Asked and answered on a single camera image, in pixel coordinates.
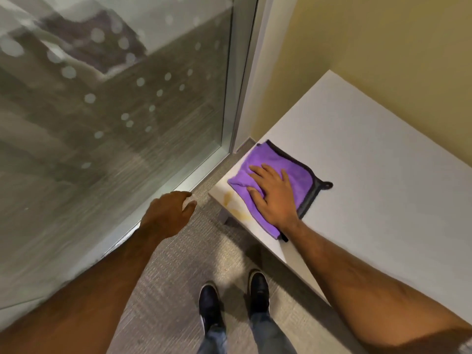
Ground person's right hand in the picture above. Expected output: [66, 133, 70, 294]
[247, 164, 301, 233]

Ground person's left hand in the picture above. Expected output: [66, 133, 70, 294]
[142, 191, 198, 240]

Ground purple microfibre cloth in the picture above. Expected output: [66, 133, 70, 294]
[227, 139, 334, 242]

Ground person's right forearm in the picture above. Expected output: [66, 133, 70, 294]
[282, 220, 472, 354]

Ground person's left forearm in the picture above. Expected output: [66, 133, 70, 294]
[0, 226, 163, 354]

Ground yellow stain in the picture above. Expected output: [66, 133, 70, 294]
[222, 192, 253, 222]

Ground person's right black shoe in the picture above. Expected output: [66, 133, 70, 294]
[247, 268, 270, 318]

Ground person's black shoe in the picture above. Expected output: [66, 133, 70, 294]
[247, 268, 270, 318]
[198, 281, 225, 334]

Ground person's left black shoe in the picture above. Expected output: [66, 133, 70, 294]
[198, 281, 225, 334]

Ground dotted glass partition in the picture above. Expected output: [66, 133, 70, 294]
[0, 0, 235, 310]

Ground white table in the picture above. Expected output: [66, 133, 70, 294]
[208, 70, 472, 354]

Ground person's left jeans leg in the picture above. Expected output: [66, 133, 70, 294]
[196, 324, 228, 354]

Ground person's jeans leg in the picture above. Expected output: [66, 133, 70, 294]
[196, 324, 228, 354]
[249, 312, 293, 354]

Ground person's right jeans leg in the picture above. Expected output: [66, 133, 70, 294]
[249, 312, 293, 354]

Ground metal partition frame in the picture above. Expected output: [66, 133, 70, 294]
[101, 0, 259, 260]

